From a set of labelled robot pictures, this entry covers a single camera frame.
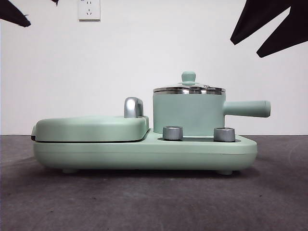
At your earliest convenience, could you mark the glass pot lid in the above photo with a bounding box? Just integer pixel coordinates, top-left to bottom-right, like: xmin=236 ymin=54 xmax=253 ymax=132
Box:
xmin=153 ymin=71 xmax=226 ymax=94

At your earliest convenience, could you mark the silver control knob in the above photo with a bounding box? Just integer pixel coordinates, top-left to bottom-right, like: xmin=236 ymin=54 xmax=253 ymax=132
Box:
xmin=162 ymin=125 xmax=183 ymax=141
xmin=213 ymin=127 xmax=236 ymax=142

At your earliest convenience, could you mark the mint green griddle cover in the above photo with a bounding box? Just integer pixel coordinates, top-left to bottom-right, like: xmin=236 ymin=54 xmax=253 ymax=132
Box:
xmin=30 ymin=115 xmax=150 ymax=142

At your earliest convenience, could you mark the mint green breakfast machine base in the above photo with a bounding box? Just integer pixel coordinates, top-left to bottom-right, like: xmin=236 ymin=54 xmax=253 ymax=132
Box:
xmin=32 ymin=128 xmax=257 ymax=174

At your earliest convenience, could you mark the white wall socket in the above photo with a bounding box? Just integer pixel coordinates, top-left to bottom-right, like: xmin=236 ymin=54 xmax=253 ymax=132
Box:
xmin=77 ymin=0 xmax=101 ymax=22

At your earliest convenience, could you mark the mint green pot with handle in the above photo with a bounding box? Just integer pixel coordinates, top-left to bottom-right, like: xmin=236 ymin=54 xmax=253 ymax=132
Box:
xmin=152 ymin=91 xmax=272 ymax=135

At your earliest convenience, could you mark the chrome griddle cover handle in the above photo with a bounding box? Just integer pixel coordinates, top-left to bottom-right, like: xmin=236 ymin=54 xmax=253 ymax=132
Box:
xmin=123 ymin=96 xmax=145 ymax=118

